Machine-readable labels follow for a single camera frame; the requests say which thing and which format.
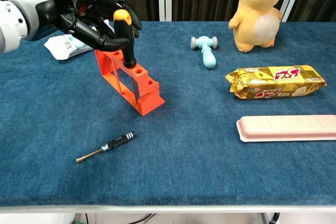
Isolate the light blue toy hammer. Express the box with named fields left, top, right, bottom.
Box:
left=190, top=36, right=218, bottom=69

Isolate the white table frame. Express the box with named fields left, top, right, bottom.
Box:
left=0, top=205, right=336, bottom=224

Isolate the black cable bundle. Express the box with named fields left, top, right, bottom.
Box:
left=128, top=213, right=156, bottom=224

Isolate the pink rectangular case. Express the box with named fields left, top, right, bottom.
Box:
left=236, top=114, right=336, bottom=143

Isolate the yellow plush dinosaur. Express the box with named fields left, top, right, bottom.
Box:
left=227, top=0, right=284, bottom=53

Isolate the black orange handle screwdriver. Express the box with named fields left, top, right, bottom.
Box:
left=113, top=9, right=141, bottom=105

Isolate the blue tablecloth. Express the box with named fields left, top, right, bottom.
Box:
left=0, top=21, right=336, bottom=207

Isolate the orange tool holder rack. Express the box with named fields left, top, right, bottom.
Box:
left=94, top=47, right=165, bottom=116

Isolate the gold snack package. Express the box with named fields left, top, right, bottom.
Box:
left=225, top=64, right=327, bottom=100

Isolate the small black nut driver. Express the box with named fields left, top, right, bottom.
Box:
left=76, top=131, right=136, bottom=164

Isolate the white green snack bag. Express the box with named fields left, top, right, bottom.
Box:
left=43, top=33, right=96, bottom=61

